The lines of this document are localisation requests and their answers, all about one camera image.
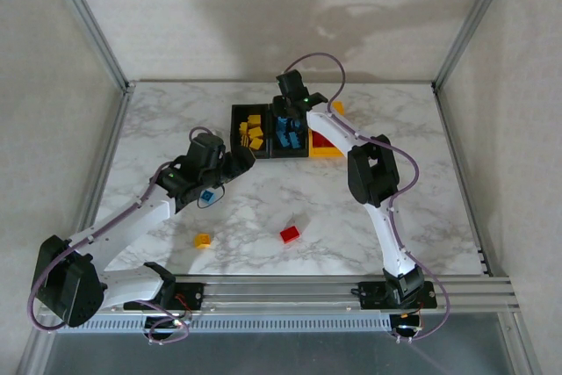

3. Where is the black plastic bin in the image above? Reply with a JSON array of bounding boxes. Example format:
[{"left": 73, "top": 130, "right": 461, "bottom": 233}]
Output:
[
  {"left": 267, "top": 105, "right": 311, "bottom": 160},
  {"left": 230, "top": 103, "right": 272, "bottom": 161}
]

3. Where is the yellow plastic bin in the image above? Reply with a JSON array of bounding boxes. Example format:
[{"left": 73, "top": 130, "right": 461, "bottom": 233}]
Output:
[{"left": 306, "top": 101, "right": 347, "bottom": 159}]

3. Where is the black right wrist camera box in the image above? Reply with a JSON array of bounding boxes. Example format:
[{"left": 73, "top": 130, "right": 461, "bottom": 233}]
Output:
[{"left": 275, "top": 69, "right": 309, "bottom": 99}]

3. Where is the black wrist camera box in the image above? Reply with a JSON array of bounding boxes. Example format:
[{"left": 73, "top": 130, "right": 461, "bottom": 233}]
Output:
[
  {"left": 275, "top": 69, "right": 309, "bottom": 99},
  {"left": 186, "top": 131, "right": 227, "bottom": 172}
]

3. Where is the thin black camera cable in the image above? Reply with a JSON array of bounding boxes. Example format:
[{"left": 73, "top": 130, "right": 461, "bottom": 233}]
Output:
[{"left": 196, "top": 184, "right": 226, "bottom": 211}]

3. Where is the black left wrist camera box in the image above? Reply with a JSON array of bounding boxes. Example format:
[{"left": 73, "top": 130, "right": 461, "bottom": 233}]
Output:
[{"left": 186, "top": 131, "right": 227, "bottom": 172}]

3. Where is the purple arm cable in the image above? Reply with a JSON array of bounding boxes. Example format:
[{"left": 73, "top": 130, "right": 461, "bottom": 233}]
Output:
[
  {"left": 283, "top": 52, "right": 451, "bottom": 345},
  {"left": 26, "top": 126, "right": 212, "bottom": 345}
]

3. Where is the aluminium side rail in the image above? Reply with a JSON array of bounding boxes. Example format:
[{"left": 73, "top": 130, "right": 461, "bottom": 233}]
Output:
[
  {"left": 432, "top": 84, "right": 491, "bottom": 279},
  {"left": 68, "top": 84, "right": 135, "bottom": 279}
]

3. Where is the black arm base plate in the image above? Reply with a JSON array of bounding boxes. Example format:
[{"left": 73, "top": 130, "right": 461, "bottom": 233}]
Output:
[
  {"left": 124, "top": 281, "right": 205, "bottom": 311},
  {"left": 357, "top": 280, "right": 438, "bottom": 310}
]

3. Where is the wide aluminium mounting rail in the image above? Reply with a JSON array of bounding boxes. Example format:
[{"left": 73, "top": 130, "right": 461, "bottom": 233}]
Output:
[{"left": 37, "top": 276, "right": 515, "bottom": 317}]

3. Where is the grey slotted cable duct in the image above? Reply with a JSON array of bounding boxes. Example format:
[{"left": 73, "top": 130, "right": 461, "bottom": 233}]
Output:
[{"left": 55, "top": 315, "right": 393, "bottom": 335}]

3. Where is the aluminium frame post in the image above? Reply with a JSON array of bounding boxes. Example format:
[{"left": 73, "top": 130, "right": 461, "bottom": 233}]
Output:
[
  {"left": 41, "top": 0, "right": 136, "bottom": 94},
  {"left": 17, "top": 326, "right": 61, "bottom": 375},
  {"left": 431, "top": 0, "right": 522, "bottom": 94},
  {"left": 498, "top": 313, "right": 541, "bottom": 375}
]

